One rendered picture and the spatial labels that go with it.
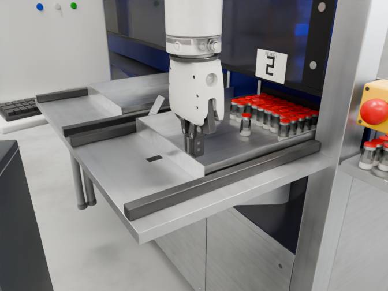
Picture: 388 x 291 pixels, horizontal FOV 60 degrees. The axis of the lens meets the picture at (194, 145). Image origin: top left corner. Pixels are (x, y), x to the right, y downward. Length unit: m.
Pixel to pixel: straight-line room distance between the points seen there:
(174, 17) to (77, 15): 0.93
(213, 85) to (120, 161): 0.24
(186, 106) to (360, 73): 0.30
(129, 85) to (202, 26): 0.63
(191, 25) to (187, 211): 0.26
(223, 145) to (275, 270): 0.40
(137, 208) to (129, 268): 1.21
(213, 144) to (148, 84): 0.49
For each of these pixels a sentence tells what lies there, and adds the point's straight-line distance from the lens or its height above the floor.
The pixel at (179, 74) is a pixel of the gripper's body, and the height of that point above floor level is 1.05.
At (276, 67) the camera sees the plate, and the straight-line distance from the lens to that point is 0.74.
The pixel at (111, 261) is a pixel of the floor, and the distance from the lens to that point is 1.73.
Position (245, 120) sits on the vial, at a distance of 0.72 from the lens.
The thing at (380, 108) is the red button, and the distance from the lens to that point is 0.58.
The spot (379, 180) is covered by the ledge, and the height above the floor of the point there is 0.88.
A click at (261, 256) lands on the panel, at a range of 0.97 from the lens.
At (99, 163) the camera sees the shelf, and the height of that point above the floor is 0.88.
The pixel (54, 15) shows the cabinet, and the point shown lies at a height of 1.08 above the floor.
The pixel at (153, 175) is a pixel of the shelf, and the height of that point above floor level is 0.88.
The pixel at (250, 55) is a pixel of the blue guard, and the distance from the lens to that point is 0.80.
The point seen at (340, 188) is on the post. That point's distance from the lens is 0.74.
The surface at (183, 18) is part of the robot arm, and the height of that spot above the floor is 1.13.
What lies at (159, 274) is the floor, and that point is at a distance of 1.63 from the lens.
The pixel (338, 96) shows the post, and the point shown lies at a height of 1.00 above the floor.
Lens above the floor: 1.17
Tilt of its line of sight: 25 degrees down
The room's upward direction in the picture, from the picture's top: straight up
